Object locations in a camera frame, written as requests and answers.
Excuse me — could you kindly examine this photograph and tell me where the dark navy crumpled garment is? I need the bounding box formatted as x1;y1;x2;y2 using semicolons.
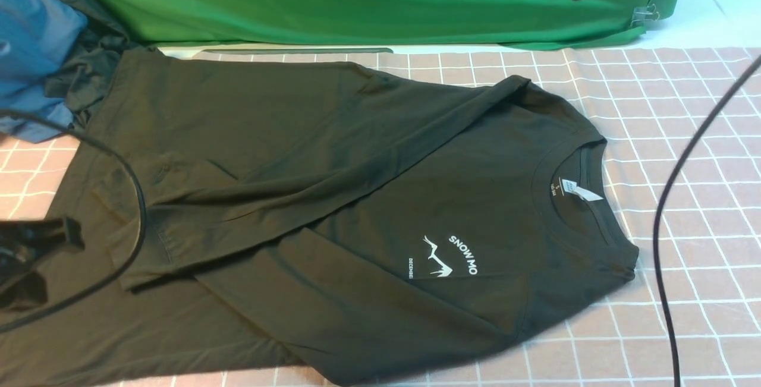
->
44;0;147;130

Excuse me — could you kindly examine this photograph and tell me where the metal binder clip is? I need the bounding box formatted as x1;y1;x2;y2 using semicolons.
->
630;4;661;29

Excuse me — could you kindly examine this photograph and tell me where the green backdrop cloth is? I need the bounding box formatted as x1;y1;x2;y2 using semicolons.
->
98;0;677;51

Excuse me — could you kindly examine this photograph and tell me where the pink checkered tablecloth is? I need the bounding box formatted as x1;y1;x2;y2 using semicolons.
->
2;48;760;386

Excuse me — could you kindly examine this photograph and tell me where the blue garment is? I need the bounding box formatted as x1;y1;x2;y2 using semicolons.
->
1;0;87;127

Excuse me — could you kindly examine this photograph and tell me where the gray long-sleeved shirt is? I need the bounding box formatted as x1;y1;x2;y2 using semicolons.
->
2;51;639;386

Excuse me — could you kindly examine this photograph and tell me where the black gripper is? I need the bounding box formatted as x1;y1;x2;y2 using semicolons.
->
1;217;84;310

